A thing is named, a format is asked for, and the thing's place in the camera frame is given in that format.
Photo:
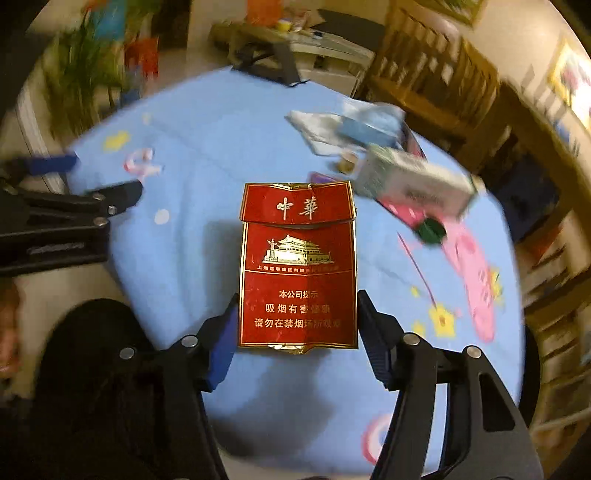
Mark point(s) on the green potted plant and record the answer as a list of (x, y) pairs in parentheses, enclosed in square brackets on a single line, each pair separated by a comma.
[(78, 83)]

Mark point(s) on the pink wrapper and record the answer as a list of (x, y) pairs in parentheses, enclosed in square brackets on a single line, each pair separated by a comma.
[(404, 212)]

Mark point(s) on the orange plastic bag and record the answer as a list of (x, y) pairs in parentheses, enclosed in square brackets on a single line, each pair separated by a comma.
[(262, 10)]

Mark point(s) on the red cigarette pack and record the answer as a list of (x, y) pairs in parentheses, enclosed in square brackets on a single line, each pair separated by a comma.
[(298, 277)]

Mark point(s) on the gold framed landscape painting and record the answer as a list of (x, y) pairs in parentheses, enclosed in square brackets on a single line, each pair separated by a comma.
[(455, 7)]

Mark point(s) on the dark flat object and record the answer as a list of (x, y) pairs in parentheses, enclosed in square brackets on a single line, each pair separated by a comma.
[(351, 23)]

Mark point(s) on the blue cartoon printed blanket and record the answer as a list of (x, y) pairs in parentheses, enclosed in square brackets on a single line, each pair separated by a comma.
[(194, 152)]

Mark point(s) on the blue hanging plant card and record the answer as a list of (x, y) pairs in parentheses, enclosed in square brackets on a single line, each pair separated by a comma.
[(108, 18)]

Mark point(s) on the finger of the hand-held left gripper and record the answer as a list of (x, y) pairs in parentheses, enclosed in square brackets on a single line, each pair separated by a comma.
[(51, 164), (117, 194)]

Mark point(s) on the red hanging plant card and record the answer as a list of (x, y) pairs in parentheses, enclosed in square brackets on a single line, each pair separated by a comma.
[(144, 55)]

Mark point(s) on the small purple wrapper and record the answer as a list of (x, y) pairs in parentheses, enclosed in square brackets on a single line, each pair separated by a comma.
[(323, 178)]

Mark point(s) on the light blue packet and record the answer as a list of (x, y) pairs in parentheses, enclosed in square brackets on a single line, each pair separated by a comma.
[(369, 124)]

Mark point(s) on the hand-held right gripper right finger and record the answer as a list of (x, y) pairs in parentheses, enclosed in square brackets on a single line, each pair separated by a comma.
[(373, 341)]

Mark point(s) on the dark green bottle cap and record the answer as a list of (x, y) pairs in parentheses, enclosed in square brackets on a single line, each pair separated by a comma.
[(430, 231)]

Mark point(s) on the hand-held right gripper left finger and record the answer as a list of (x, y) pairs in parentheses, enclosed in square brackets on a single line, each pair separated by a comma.
[(222, 344)]

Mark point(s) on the white and green carton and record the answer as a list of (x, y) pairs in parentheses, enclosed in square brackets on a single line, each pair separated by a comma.
[(415, 182)]

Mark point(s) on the gold framed flower painting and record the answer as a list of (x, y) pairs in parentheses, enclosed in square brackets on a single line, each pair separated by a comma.
[(572, 83)]

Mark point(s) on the small yellowish scrap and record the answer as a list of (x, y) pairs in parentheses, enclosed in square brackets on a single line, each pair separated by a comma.
[(349, 162)]

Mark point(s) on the dark wrapper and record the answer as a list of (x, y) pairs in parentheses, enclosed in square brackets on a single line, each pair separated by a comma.
[(412, 143)]

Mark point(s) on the wooden dining chair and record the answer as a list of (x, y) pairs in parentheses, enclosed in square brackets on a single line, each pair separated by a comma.
[(425, 69)]

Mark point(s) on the pale low coffee table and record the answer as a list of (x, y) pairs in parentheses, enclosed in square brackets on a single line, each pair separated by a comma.
[(318, 44)]

